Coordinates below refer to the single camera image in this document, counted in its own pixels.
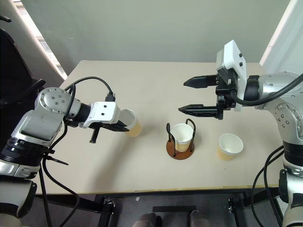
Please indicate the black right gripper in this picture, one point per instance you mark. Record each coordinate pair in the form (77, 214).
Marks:
(225, 94)

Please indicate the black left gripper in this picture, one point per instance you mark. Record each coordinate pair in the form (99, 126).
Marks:
(95, 136)

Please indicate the white and tan paper cup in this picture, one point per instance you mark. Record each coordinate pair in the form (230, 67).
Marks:
(182, 134)
(135, 128)
(230, 144)

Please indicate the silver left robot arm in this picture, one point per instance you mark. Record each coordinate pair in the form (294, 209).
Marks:
(45, 118)

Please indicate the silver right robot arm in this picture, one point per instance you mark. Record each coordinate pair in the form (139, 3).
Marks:
(284, 113)

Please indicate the dark brown rounded shape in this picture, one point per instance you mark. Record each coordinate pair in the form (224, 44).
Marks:
(198, 220)
(148, 220)

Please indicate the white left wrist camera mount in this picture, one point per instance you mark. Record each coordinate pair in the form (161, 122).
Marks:
(104, 111)

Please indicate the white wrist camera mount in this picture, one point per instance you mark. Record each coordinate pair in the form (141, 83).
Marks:
(234, 54)
(104, 111)

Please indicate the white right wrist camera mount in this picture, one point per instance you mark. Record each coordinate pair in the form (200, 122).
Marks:
(234, 54)

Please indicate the white window frame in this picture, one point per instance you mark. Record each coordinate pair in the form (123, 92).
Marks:
(60, 72)

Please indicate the black metal table frame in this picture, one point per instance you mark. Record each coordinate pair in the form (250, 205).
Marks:
(104, 208)

